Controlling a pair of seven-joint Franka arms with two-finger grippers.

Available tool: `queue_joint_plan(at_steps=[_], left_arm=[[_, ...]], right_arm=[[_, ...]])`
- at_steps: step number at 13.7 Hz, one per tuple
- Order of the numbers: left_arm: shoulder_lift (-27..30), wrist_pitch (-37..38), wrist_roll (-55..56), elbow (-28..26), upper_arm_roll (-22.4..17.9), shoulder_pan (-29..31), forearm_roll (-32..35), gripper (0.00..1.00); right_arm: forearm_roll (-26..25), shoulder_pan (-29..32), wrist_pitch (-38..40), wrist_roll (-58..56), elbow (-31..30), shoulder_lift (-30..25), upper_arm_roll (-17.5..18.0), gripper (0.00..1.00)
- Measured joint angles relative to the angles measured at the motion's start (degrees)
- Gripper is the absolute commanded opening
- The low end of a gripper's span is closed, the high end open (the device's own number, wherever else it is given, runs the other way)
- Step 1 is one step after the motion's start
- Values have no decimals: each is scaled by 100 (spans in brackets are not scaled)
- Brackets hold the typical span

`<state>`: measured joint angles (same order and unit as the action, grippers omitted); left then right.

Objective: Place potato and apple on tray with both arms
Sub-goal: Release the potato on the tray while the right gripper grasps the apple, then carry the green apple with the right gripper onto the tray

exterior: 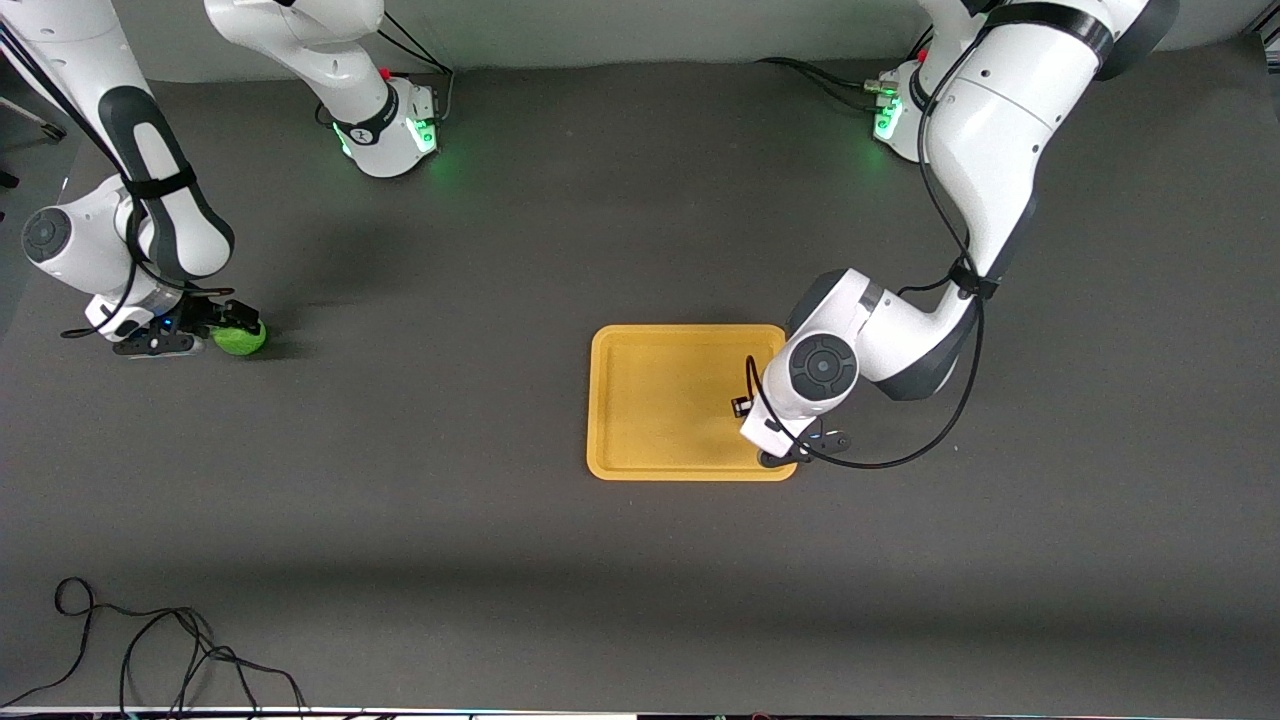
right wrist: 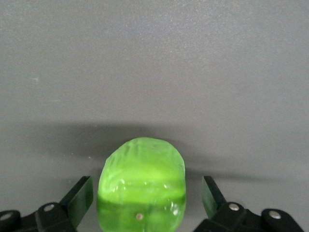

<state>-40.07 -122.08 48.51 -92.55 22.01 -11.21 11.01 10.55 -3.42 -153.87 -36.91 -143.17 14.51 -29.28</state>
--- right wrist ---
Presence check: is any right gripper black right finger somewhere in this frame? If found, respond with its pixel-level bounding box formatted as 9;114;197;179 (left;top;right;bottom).
193;175;305;232

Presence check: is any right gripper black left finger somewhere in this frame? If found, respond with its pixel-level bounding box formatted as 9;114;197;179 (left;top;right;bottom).
0;175;94;232

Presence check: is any green apple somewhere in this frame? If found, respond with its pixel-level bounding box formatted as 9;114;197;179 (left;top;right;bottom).
96;137;188;232

